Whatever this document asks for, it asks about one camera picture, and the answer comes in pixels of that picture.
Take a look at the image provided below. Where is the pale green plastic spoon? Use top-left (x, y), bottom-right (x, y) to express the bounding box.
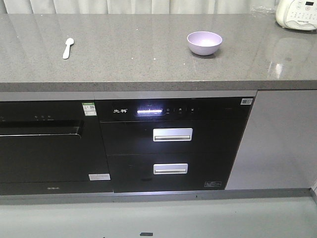
top-left (62, 38), bottom-right (74, 60)

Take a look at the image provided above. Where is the silver drawer handle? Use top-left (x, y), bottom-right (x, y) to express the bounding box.
top-left (153, 163), bottom-right (188, 175)
top-left (153, 128), bottom-right (193, 142)

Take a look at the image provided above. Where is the purple plastic bowl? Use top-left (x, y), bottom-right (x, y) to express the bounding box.
top-left (187, 31), bottom-right (222, 56)

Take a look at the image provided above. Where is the lower silver drawer handle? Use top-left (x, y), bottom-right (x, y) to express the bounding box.
top-left (153, 163), bottom-right (188, 175)

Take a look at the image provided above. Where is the grey cabinet door panel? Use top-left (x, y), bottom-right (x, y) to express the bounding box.
top-left (226, 90), bottom-right (317, 190)

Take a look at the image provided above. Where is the upper silver drawer handle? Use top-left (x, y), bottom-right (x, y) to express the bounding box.
top-left (153, 128), bottom-right (193, 142)

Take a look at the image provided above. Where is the white rice cooker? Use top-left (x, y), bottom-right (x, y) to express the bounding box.
top-left (275, 0), bottom-right (317, 31)

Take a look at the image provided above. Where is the black built-in dishwasher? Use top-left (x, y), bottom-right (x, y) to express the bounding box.
top-left (0, 100), bottom-right (112, 195)

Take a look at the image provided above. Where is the white curtain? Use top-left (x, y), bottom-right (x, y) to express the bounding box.
top-left (0, 0), bottom-right (279, 14)

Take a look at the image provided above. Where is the black tape strip middle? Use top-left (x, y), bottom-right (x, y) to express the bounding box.
top-left (140, 232), bottom-right (154, 237)

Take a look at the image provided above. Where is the black disinfection cabinet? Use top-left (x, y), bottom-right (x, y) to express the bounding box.
top-left (95, 97), bottom-right (253, 193)

